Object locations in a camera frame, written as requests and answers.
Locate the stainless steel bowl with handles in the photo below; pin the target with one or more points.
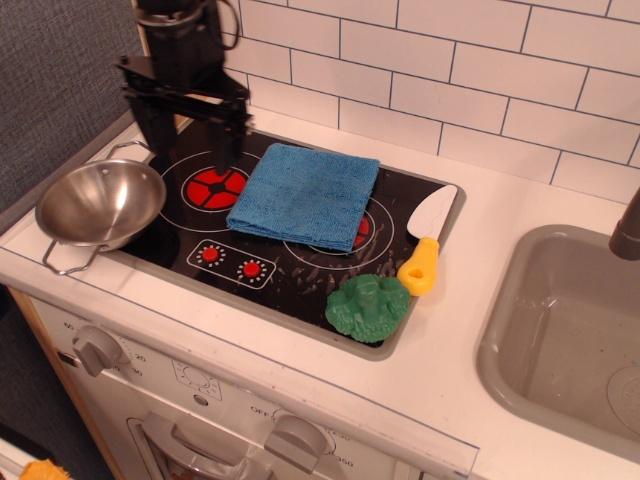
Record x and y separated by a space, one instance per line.
102 205

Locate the blue microfiber cloth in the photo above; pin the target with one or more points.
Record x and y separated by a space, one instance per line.
305 196

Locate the grey timer knob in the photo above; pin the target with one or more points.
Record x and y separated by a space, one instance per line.
96 350

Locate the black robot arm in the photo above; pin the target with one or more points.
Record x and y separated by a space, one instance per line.
183 74

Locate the black toy cooktop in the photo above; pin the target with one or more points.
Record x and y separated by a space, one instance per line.
288 283

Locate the green plastic toy broccoli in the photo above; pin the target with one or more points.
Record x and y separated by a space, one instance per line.
368 308

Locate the grey toy faucet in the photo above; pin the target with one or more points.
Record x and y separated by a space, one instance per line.
625 239

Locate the grey oven temperature knob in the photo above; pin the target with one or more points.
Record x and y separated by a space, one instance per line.
297 442

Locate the grey oven door handle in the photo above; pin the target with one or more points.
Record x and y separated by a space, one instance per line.
171 451

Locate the yellow handled toy knife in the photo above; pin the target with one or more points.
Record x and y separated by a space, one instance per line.
419 273

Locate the white toy oven front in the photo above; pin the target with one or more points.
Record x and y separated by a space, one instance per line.
149 381

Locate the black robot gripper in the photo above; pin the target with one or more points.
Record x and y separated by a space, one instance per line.
227 100

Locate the orange fuzzy object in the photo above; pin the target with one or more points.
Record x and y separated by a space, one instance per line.
43 470

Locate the grey plastic sink basin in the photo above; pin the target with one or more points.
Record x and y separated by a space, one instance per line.
561 346

